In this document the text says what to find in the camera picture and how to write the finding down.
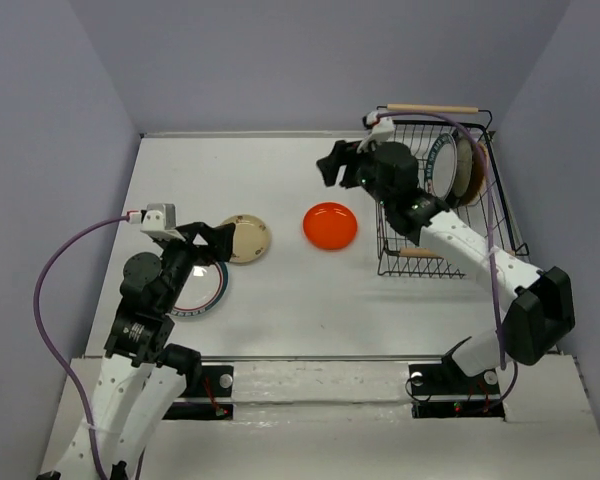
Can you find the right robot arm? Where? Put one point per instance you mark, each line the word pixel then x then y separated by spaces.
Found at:
pixel 533 307

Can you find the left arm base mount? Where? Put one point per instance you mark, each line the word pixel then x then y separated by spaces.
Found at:
pixel 210 399

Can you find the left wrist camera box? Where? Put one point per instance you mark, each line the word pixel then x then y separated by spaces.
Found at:
pixel 159 221

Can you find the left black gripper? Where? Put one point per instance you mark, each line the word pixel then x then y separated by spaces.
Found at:
pixel 219 238

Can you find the orange plate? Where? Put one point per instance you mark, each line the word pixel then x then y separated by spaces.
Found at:
pixel 330 226

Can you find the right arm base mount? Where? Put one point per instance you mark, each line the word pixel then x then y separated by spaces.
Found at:
pixel 434 396

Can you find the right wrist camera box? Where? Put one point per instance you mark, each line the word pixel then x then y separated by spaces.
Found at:
pixel 379 126

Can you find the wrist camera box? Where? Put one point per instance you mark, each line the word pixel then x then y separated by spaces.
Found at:
pixel 379 126
pixel 159 221

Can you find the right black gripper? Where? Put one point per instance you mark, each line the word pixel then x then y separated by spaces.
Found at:
pixel 345 152

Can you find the woven bamboo round plate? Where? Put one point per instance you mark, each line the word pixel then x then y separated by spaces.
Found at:
pixel 478 177

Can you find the black wire dish rack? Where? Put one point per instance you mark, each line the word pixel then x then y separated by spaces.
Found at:
pixel 491 208

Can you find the black rimmed beige plate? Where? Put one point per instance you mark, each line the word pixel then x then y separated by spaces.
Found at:
pixel 463 182

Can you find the white plate teal red rim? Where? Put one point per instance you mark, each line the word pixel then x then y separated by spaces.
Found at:
pixel 203 290

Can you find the teal rim Hao Wei plate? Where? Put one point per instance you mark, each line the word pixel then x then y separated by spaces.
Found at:
pixel 441 165

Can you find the small cream floral plate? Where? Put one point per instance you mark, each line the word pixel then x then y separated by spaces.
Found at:
pixel 252 238

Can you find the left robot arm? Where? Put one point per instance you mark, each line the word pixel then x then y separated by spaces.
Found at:
pixel 141 372

